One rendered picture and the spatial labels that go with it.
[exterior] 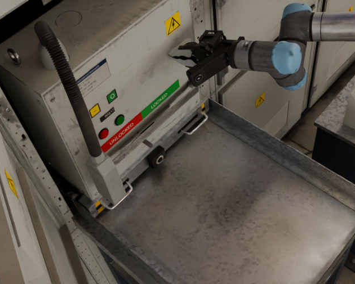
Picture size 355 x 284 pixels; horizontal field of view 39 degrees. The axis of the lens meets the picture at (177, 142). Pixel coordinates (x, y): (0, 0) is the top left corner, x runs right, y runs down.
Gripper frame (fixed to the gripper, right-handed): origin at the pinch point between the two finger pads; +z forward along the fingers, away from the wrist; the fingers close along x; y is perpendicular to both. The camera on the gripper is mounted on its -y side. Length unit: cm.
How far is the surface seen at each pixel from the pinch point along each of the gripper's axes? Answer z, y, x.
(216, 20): 1.2, 26.7, -8.5
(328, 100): 6, 109, -125
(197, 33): 4.2, 19.3, -7.8
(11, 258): -28, -73, 30
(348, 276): -31, 14, -135
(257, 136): -12.9, 8.5, -39.9
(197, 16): 2.4, 20.0, -1.8
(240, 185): -14.0, -9.5, -42.7
